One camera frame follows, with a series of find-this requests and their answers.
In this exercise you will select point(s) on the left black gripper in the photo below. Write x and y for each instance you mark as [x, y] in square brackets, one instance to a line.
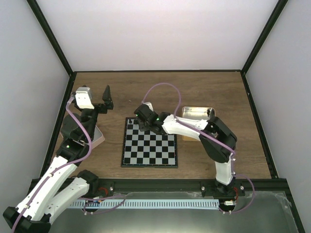
[109, 101]

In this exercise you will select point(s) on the yellow tin of black pieces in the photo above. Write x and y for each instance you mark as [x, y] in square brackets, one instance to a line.
[192, 114]

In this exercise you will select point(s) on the black and white chessboard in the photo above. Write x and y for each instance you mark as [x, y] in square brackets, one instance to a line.
[147, 149]

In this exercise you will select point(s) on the light blue slotted cable duct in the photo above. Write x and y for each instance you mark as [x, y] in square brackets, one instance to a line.
[204, 204]

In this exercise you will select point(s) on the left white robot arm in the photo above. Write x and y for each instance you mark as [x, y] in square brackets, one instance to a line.
[41, 207]

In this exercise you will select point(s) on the pink tin of white pieces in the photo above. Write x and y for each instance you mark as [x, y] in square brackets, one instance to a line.
[98, 137]

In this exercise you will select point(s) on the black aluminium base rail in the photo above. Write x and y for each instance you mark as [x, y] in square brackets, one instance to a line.
[159, 185]

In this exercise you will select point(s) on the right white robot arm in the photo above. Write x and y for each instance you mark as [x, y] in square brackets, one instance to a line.
[217, 139]

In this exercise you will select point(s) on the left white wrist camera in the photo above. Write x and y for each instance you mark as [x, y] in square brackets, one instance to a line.
[83, 97]

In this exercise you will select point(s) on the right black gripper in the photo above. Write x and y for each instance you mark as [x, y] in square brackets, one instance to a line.
[142, 126]

